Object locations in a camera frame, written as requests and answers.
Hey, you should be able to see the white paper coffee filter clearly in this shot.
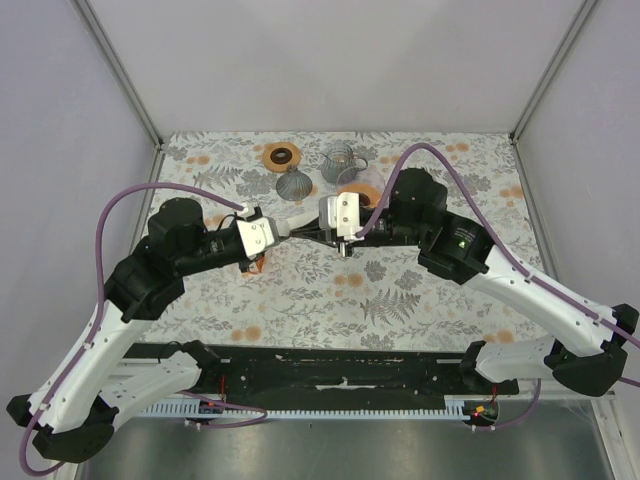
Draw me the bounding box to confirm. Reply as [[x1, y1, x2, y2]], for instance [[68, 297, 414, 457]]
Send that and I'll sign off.
[[276, 212, 318, 238]]

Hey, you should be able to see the orange coffee filter box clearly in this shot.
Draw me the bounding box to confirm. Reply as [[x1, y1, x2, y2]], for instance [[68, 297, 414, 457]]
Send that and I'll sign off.
[[241, 253, 267, 275]]

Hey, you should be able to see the wooden ring dripper holder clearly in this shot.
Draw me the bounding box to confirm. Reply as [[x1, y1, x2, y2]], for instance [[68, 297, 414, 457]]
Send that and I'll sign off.
[[338, 182, 382, 209]]

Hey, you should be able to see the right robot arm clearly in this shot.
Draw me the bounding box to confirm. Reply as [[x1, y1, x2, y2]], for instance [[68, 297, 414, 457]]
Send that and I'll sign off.
[[288, 168, 639, 397]]

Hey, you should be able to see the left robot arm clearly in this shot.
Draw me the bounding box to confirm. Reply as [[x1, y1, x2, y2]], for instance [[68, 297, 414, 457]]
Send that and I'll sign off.
[[7, 198, 279, 463]]

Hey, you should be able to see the grey ribbed glass dripper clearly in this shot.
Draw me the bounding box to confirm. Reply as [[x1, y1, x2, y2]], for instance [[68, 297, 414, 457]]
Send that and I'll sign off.
[[275, 165, 313, 202]]

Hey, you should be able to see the floral tablecloth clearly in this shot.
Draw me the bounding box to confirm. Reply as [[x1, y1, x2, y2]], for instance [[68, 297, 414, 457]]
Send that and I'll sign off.
[[142, 132, 543, 351]]

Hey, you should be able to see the grey glass pitcher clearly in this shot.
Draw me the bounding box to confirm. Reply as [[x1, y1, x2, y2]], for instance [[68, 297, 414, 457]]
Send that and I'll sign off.
[[320, 142, 369, 185]]

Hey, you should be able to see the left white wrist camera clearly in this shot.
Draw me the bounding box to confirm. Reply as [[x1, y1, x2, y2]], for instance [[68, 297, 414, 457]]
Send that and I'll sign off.
[[236, 217, 280, 260]]

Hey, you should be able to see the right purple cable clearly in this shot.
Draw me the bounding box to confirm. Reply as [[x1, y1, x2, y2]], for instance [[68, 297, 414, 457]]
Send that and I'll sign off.
[[355, 143, 640, 430]]

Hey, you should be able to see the purple cable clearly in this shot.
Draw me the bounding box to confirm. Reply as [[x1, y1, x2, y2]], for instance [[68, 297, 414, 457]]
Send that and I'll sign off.
[[19, 183, 269, 476], [355, 143, 640, 430]]

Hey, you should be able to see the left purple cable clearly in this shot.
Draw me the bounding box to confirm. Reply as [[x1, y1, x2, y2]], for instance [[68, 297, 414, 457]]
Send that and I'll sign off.
[[19, 183, 269, 476]]

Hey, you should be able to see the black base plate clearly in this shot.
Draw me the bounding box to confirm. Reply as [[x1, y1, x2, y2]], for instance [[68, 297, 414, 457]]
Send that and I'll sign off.
[[162, 343, 521, 411]]

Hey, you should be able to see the aluminium frame rail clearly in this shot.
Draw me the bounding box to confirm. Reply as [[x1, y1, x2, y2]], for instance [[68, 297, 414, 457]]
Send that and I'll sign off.
[[72, 355, 614, 399]]

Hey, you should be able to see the light blue cable duct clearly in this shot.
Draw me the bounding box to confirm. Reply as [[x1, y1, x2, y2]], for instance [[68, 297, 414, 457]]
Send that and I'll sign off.
[[138, 397, 488, 421]]

